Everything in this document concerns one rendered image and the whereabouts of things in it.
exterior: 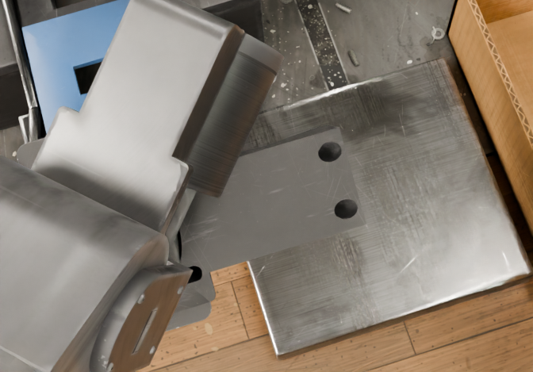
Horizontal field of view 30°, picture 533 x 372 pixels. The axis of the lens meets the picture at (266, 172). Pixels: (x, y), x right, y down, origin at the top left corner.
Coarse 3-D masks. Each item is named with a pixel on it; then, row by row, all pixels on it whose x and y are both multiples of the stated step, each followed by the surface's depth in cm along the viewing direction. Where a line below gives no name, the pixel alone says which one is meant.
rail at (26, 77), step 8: (8, 0) 62; (8, 8) 62; (8, 16) 62; (16, 16) 62; (8, 24) 62; (16, 24) 62; (16, 32) 61; (16, 40) 61; (16, 48) 61; (24, 48) 61; (16, 56) 61; (24, 56) 61; (24, 64) 61; (24, 72) 61; (24, 80) 60; (32, 80) 60; (24, 88) 60; (32, 88) 60; (32, 96) 60; (32, 104) 60
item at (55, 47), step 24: (120, 0) 62; (48, 24) 62; (72, 24) 62; (96, 24) 61; (48, 48) 61; (72, 48) 61; (96, 48) 61; (48, 72) 60; (72, 72) 60; (48, 96) 60; (72, 96) 60; (48, 120) 59
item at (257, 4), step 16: (224, 16) 64; (240, 16) 64; (256, 16) 65; (256, 32) 67; (0, 80) 63; (16, 80) 63; (0, 96) 65; (16, 96) 65; (0, 112) 67; (16, 112) 67; (0, 128) 69
